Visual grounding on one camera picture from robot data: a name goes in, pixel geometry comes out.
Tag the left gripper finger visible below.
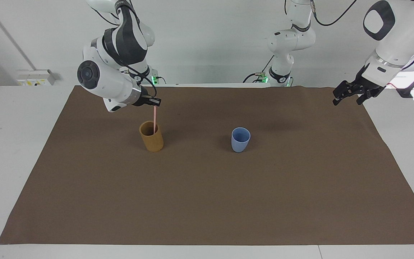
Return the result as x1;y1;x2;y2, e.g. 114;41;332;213
332;81;355;106
356;88;376;106

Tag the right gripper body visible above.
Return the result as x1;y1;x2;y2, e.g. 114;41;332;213
135;91;153;108

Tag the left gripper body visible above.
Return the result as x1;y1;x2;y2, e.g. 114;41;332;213
352;65;386;96

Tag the brown cup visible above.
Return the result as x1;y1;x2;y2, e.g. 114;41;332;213
139;121;164;153

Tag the blue cup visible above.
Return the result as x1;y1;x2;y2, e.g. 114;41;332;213
231;127;251;153

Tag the black cable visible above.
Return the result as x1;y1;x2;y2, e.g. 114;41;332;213
243;54;276;83
310;0;358;27
119;62;157;98

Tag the white wall socket box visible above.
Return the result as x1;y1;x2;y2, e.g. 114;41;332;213
16;69;56;86

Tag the white wall conduit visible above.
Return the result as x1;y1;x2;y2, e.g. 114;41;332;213
0;0;38;71

